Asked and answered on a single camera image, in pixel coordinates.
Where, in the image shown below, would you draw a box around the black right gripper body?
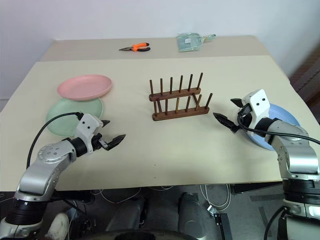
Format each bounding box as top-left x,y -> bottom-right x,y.
231,104 -> 254,134

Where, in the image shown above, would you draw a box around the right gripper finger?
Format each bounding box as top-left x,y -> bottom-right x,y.
212,112 -> 238,130
230,97 -> 244,109

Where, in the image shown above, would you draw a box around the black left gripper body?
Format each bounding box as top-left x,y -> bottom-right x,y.
90,120 -> 110,152

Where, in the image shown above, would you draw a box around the wooden dish rack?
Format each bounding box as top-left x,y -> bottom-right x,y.
149,72 -> 214,122

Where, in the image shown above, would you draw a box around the blue plate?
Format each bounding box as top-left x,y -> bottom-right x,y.
241,103 -> 301,152

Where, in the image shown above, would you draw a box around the green plate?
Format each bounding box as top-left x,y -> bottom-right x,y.
45,96 -> 104,137

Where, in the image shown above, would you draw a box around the pink plate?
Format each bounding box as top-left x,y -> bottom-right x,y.
56,74 -> 113,102

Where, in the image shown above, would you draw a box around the dark rounded shape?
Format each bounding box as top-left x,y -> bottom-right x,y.
178,192 -> 221,236
106,196 -> 146,233

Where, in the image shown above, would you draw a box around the clear bag with green contents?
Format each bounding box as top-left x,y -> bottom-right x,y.
176,32 -> 217,53

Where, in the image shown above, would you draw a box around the orange and black pliers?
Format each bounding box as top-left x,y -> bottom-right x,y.
118,42 -> 152,53

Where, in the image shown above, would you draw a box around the white shoe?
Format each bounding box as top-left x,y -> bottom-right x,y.
47,211 -> 70,240

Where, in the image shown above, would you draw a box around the black flat bar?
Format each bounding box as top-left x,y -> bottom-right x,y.
214,213 -> 232,240

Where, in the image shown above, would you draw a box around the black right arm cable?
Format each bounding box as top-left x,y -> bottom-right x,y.
237,113 -> 320,146

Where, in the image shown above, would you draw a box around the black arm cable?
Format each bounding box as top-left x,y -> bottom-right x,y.
26,111 -> 85,171
237,113 -> 320,146

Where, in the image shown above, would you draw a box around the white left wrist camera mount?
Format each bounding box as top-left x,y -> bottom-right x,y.
74,113 -> 104,151

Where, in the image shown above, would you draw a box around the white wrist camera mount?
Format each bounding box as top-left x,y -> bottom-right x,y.
74,113 -> 104,151
240,89 -> 272,130

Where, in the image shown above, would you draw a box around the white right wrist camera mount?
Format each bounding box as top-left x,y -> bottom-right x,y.
240,89 -> 272,130

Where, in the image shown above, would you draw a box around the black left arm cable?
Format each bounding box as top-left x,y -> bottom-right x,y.
26,111 -> 85,171

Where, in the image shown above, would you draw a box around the thin white cable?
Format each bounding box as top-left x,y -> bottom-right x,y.
199,184 -> 231,209
91,186 -> 142,204

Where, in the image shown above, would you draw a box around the black cable under table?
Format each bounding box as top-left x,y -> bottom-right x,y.
263,205 -> 286,240

